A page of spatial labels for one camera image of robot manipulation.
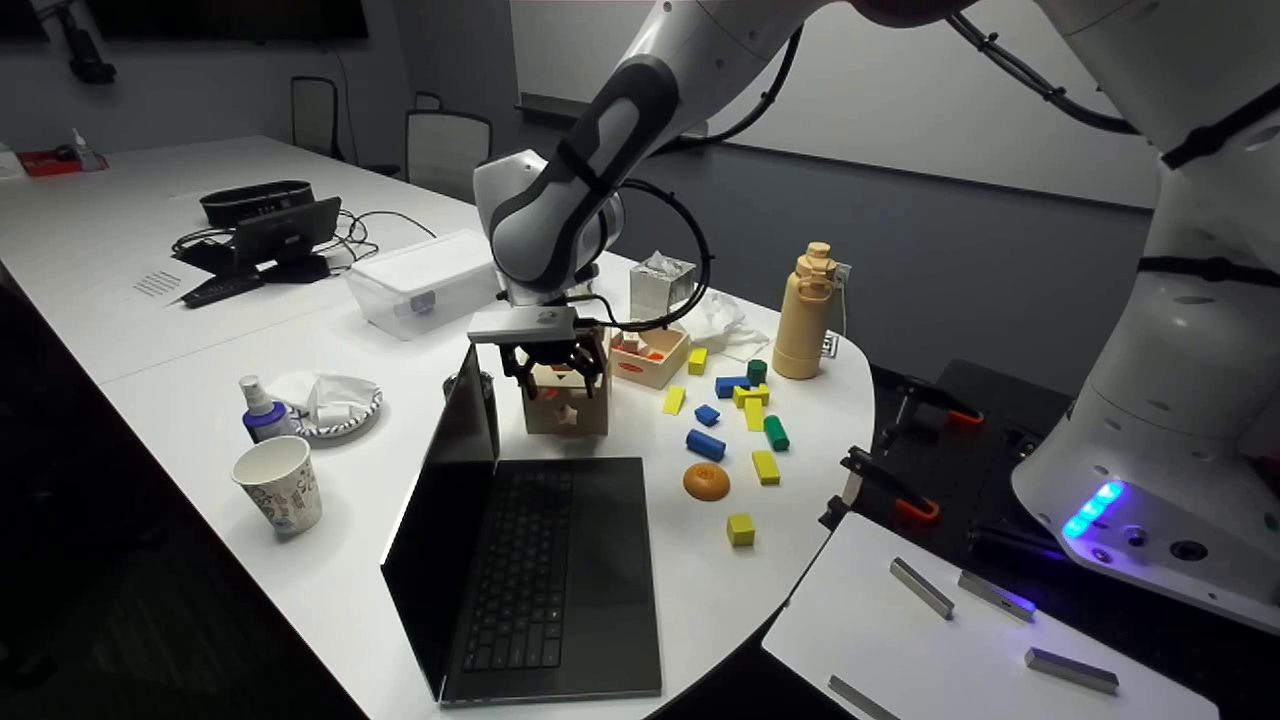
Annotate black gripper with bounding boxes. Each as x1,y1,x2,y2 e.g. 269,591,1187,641
500,328,618,411

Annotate wooden toy box lid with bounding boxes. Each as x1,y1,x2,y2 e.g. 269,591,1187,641
525,363,593,402

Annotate wooden shape sorter toy box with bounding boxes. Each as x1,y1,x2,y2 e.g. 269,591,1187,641
522,376,618,444

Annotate marble pattern tissue box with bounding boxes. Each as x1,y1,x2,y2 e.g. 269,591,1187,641
624,254,704,323

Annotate small wooden tray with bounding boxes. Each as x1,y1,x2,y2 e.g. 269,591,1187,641
606,323,692,392

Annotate long blue block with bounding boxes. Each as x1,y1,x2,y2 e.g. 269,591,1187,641
679,426,733,463

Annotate white plastic container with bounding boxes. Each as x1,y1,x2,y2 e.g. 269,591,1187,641
339,230,506,340

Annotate crumpled white cloth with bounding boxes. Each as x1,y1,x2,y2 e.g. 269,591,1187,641
683,287,780,357

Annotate orange oval block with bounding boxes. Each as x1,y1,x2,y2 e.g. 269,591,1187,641
679,462,736,504

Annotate black open laptop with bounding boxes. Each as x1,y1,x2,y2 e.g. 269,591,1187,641
377,340,670,712

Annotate grey office chair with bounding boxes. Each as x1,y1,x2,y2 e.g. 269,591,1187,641
283,72,346,162
402,87,496,205

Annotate tan insulated water bottle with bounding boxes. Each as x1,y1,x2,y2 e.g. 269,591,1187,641
767,236,843,383

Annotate patterned paper cup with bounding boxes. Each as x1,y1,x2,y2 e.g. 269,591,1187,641
229,433,329,545

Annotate black orange clamp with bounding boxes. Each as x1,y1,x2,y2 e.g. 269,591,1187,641
837,444,946,533
878,374,993,436

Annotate black oval speaker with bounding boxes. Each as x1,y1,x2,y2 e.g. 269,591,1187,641
197,177,320,232

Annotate grey metal bar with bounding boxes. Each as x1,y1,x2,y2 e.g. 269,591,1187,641
958,570,1042,628
825,671,900,720
1021,646,1126,701
885,552,962,625

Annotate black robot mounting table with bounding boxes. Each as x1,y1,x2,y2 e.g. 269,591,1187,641
816,357,1280,720

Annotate red flat item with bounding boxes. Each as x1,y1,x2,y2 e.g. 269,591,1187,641
11,145,91,179

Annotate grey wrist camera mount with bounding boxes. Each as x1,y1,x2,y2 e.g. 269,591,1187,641
466,304,584,347

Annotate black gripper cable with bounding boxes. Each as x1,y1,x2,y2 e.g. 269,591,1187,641
574,26,807,337

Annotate black device cables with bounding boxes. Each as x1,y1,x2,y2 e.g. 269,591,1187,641
318,205,446,273

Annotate black wall television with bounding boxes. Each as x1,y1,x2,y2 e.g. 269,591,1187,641
118,0,371,45

